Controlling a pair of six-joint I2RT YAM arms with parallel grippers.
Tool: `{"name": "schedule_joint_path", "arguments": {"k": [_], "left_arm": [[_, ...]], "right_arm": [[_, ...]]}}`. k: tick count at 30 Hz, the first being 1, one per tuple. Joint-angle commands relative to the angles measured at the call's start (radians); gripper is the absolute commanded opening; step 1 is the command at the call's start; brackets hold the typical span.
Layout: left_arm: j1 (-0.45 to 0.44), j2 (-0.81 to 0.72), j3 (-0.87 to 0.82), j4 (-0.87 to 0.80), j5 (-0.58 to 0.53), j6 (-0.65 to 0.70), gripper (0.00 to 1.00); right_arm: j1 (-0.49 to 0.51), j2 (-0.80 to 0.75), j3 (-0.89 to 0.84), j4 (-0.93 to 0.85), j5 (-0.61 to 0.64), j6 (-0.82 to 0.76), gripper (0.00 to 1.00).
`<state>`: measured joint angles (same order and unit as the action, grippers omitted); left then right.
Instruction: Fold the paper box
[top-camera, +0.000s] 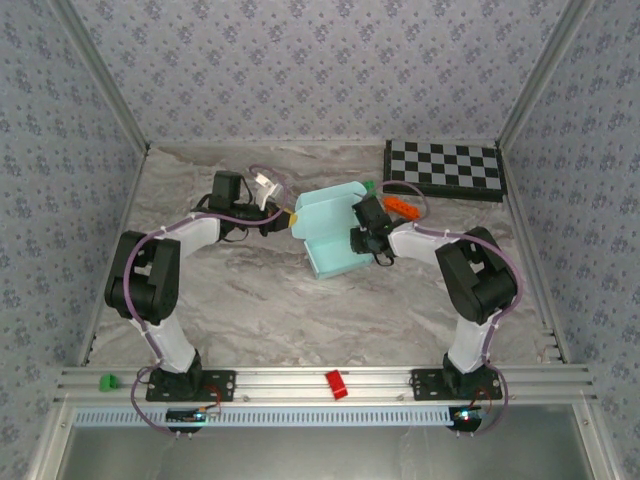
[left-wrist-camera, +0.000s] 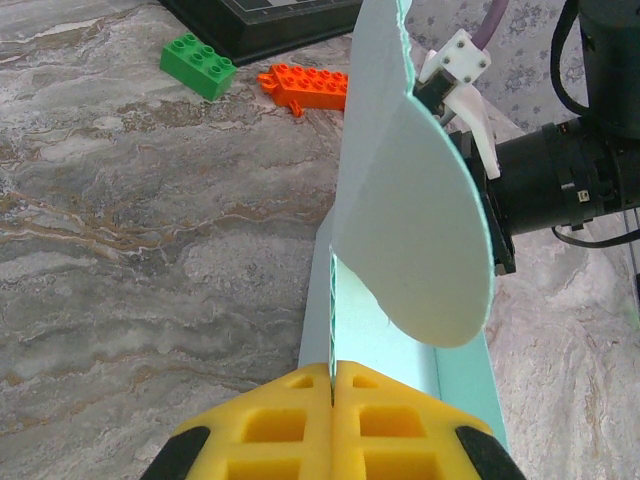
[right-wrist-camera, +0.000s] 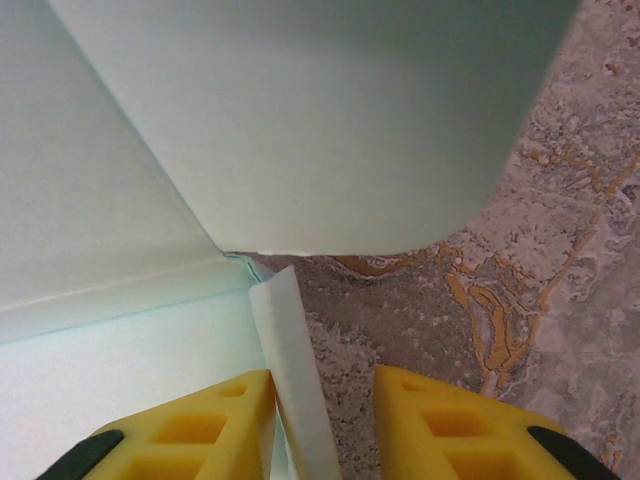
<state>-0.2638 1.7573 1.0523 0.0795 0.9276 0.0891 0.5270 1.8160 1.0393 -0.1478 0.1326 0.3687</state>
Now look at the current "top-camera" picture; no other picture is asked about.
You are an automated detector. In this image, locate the light teal paper box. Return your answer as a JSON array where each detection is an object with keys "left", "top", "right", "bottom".
[{"left": 290, "top": 180, "right": 381, "bottom": 281}]

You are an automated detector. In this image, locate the orange toy block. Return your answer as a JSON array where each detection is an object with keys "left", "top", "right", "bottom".
[{"left": 382, "top": 195, "right": 422, "bottom": 221}]

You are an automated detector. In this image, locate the black grey checkerboard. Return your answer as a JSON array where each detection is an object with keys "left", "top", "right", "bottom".
[{"left": 382, "top": 138, "right": 509, "bottom": 204}]

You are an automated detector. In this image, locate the red toy brick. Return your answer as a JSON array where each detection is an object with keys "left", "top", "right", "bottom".
[{"left": 324, "top": 369, "right": 348, "bottom": 400}]

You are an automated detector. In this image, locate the grey metal sheet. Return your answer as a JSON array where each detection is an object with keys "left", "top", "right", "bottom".
[{"left": 54, "top": 424, "right": 601, "bottom": 480}]

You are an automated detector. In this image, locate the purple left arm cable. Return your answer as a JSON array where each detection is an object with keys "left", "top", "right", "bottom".
[{"left": 128, "top": 163, "right": 296, "bottom": 439}]

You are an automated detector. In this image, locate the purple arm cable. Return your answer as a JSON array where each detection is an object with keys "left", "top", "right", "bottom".
[
  {"left": 128, "top": 163, "right": 296, "bottom": 439},
  {"left": 379, "top": 179, "right": 526, "bottom": 437}
]

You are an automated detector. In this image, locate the aluminium frame rail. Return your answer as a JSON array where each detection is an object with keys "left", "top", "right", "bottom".
[{"left": 52, "top": 364, "right": 599, "bottom": 404}]

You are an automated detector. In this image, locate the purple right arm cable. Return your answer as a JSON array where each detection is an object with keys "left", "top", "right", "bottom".
[{"left": 379, "top": 179, "right": 526, "bottom": 437}]

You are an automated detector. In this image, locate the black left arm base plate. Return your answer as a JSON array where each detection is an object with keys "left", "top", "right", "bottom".
[{"left": 145, "top": 368, "right": 236, "bottom": 402}]

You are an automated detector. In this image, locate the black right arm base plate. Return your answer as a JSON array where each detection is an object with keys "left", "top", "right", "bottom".
[{"left": 410, "top": 368, "right": 502, "bottom": 402}]

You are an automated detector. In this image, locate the grey slotted cable duct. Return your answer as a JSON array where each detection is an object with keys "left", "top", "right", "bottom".
[{"left": 72, "top": 405, "right": 454, "bottom": 427}]

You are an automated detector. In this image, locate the aluminium frame post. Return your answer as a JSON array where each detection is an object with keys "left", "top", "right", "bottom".
[
  {"left": 497, "top": 0, "right": 596, "bottom": 149},
  {"left": 49, "top": 0, "right": 151, "bottom": 151}
]

